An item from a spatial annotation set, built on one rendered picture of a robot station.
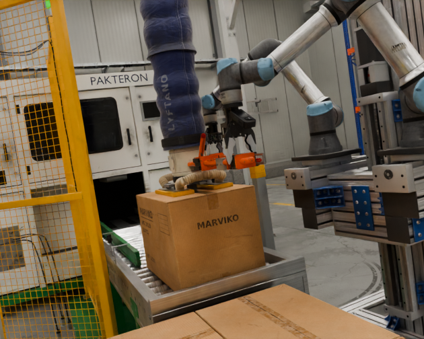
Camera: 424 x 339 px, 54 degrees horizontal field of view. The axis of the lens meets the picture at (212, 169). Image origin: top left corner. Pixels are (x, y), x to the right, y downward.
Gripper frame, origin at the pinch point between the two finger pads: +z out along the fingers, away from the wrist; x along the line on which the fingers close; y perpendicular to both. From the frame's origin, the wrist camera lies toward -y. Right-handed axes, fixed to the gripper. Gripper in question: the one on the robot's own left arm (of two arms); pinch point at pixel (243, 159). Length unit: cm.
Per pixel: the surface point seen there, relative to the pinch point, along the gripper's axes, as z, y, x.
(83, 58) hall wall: -261, 914, -55
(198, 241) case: 31.5, 30.7, 10.7
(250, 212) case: 24.4, 31.3, -14.8
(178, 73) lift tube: -41, 51, 2
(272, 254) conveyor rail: 49, 42, -29
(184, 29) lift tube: -61, 50, -4
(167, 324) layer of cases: 54, 12, 32
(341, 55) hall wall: -214, 847, -765
